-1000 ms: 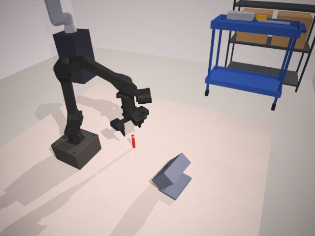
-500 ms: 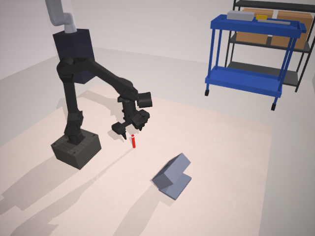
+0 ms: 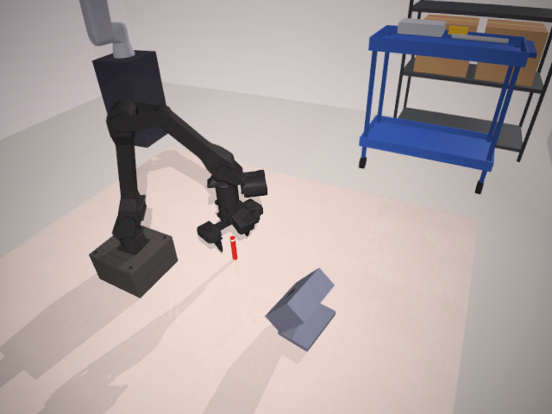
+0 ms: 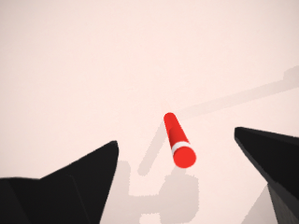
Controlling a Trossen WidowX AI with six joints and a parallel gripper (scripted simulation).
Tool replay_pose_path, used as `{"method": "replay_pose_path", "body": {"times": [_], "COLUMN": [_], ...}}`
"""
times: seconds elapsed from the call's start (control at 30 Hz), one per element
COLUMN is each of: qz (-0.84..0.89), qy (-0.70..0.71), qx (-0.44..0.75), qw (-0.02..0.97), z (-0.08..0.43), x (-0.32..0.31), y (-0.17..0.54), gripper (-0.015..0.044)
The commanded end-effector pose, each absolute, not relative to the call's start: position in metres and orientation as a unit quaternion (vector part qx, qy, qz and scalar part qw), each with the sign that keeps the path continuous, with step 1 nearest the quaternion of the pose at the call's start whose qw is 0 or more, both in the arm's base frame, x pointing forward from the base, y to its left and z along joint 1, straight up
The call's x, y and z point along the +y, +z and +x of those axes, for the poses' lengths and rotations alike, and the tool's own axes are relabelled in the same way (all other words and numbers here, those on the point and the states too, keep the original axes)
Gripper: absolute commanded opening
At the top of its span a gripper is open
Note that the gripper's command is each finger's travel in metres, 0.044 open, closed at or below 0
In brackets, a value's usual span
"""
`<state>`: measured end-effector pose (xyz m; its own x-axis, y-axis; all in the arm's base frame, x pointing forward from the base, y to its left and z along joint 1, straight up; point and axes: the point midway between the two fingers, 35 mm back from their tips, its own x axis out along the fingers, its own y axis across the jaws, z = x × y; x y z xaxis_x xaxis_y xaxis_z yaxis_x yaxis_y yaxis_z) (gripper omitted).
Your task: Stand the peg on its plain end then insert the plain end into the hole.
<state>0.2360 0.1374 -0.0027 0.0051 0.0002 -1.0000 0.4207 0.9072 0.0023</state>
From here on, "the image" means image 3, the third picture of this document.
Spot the red peg with white band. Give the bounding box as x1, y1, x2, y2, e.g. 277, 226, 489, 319
230, 236, 237, 260

